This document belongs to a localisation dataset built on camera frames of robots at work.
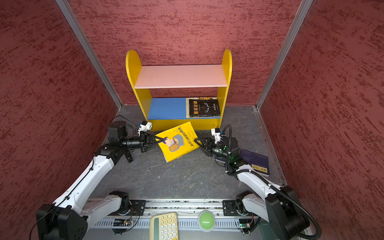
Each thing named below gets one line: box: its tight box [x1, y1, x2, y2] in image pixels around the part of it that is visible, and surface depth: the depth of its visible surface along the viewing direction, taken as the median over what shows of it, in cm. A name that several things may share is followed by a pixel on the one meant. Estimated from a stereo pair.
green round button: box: [197, 210, 216, 232], surface depth 71 cm
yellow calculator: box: [149, 212, 179, 240], surface depth 69 cm
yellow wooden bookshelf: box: [125, 49, 233, 135], surface depth 82 cm
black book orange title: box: [189, 99, 221, 118], surface depth 99 cm
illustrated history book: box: [186, 96, 218, 102], surface depth 109 cm
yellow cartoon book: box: [155, 121, 200, 163], surface depth 73 cm
